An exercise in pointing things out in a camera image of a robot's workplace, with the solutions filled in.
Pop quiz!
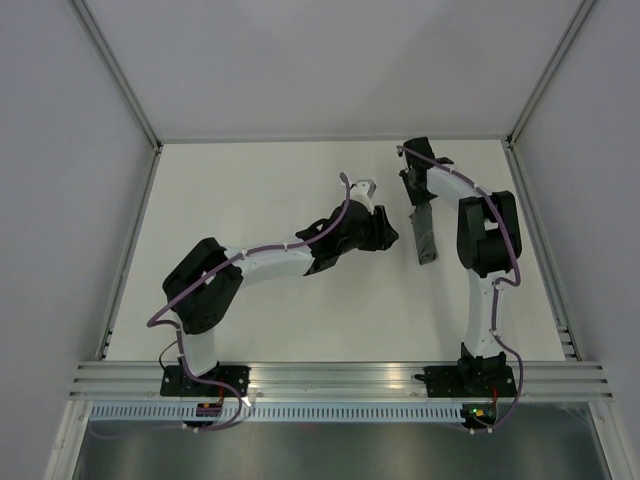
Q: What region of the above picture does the aluminium front rail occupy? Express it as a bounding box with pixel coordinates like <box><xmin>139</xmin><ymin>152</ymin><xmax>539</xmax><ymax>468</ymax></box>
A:
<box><xmin>68</xmin><ymin>361</ymin><xmax>613</xmax><ymax>403</ymax></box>

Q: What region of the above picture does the left aluminium frame post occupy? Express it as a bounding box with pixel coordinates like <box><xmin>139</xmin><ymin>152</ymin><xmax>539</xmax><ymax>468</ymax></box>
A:
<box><xmin>69</xmin><ymin>0</ymin><xmax>162</xmax><ymax>151</ymax></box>

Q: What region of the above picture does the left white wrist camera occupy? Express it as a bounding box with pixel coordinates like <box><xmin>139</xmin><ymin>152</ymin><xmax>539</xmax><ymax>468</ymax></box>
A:
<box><xmin>349</xmin><ymin>179</ymin><xmax>377</xmax><ymax>214</ymax></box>

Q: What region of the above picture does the grey cloth napkin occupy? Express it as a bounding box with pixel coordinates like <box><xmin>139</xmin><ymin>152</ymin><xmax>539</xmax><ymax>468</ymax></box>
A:
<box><xmin>409</xmin><ymin>202</ymin><xmax>438</xmax><ymax>265</ymax></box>

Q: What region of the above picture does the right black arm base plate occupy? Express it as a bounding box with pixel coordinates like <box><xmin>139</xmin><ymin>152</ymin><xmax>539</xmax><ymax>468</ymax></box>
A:
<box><xmin>413</xmin><ymin>366</ymin><xmax>517</xmax><ymax>399</ymax></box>

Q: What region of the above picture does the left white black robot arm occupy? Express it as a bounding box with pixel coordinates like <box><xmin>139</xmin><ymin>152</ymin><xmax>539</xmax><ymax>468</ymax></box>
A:
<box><xmin>162</xmin><ymin>200</ymin><xmax>399</xmax><ymax>396</ymax></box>

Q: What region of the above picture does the white slotted cable duct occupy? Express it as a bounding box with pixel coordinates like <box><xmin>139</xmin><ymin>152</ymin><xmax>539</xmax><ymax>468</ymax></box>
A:
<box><xmin>89</xmin><ymin>401</ymin><xmax>463</xmax><ymax>423</ymax></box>

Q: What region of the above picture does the aluminium frame post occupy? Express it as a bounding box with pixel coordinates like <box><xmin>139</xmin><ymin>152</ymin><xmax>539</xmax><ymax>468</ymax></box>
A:
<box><xmin>504</xmin><ymin>0</ymin><xmax>600</xmax><ymax>147</ymax></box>
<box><xmin>69</xmin><ymin>0</ymin><xmax>162</xmax><ymax>151</ymax></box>

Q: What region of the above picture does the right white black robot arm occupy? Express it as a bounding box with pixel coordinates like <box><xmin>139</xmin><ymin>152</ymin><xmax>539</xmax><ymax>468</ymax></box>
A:
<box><xmin>398</xmin><ymin>137</ymin><xmax>522</xmax><ymax>398</ymax></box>

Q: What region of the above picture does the right aluminium frame post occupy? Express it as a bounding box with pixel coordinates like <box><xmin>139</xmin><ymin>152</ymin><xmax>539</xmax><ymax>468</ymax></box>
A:
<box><xmin>504</xmin><ymin>0</ymin><xmax>600</xmax><ymax>147</ymax></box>

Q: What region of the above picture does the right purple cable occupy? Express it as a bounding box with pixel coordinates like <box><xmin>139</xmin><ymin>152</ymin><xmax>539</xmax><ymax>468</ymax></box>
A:
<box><xmin>395</xmin><ymin>144</ymin><xmax>525</xmax><ymax>435</ymax></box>

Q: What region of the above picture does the purple cable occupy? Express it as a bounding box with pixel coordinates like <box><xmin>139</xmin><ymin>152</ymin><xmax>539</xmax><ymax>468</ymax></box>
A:
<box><xmin>89</xmin><ymin>172</ymin><xmax>351</xmax><ymax>441</ymax></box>
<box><xmin>395</xmin><ymin>144</ymin><xmax>525</xmax><ymax>435</ymax></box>

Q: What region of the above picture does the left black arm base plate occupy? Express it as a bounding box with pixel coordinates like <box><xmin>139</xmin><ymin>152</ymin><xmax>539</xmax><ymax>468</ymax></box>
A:
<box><xmin>160</xmin><ymin>365</ymin><xmax>250</xmax><ymax>398</ymax></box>

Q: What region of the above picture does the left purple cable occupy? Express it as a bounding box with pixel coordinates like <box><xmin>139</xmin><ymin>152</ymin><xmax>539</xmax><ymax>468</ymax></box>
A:
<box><xmin>89</xmin><ymin>172</ymin><xmax>351</xmax><ymax>441</ymax></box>

